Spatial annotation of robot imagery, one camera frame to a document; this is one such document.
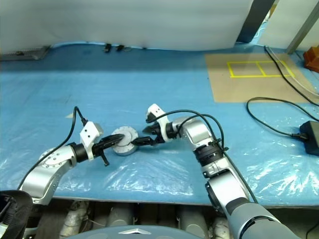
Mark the gray robot torso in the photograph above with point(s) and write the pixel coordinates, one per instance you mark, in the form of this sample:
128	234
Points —
137	235

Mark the aluminum profile post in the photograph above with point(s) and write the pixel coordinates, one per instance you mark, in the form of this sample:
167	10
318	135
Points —
302	27

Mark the orange-brown wooden block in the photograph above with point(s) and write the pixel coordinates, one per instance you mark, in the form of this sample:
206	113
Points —
312	59

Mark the white panel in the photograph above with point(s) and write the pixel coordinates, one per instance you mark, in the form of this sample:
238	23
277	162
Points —
284	25

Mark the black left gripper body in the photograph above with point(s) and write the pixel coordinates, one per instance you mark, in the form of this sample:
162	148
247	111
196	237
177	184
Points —
99	148

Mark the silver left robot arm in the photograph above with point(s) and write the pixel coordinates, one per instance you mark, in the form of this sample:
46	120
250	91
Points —
47	174

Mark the clear plastic tube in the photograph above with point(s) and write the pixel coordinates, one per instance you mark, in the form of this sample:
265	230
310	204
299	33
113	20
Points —
302	85

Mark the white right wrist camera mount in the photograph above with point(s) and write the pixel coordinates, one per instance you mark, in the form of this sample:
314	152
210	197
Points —
155	110

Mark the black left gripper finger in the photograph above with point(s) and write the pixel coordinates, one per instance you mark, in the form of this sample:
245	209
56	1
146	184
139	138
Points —
113	138
113	145

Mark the gray metal tray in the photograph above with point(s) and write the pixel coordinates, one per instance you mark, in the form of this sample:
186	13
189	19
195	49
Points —
25	53

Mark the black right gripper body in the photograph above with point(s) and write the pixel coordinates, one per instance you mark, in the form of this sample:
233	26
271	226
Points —
157	132

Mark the brown cardboard mat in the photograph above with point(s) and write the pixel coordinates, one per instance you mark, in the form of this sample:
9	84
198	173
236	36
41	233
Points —
229	87

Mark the gray round motor lid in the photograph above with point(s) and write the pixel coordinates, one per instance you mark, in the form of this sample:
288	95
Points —
127	132

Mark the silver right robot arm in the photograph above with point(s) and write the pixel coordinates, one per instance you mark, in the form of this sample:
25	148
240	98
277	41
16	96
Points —
199	134

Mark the white foam backdrop sheet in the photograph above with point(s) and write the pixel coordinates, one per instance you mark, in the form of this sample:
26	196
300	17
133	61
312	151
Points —
124	22

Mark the blue plastic-covered table sheet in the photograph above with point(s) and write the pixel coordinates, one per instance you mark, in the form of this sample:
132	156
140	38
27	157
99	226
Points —
74	87

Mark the black power adapter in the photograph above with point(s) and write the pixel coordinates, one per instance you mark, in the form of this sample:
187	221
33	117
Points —
311	137

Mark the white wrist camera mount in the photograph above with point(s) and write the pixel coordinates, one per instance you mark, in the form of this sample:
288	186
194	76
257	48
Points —
155	110
89	132

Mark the dark pillar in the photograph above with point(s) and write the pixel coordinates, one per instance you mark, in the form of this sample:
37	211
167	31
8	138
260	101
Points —
254	20

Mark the small black clip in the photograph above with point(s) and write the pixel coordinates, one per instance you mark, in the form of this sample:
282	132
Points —
120	47
107	47

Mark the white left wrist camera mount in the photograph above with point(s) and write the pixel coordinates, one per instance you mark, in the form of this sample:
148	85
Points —
89	132

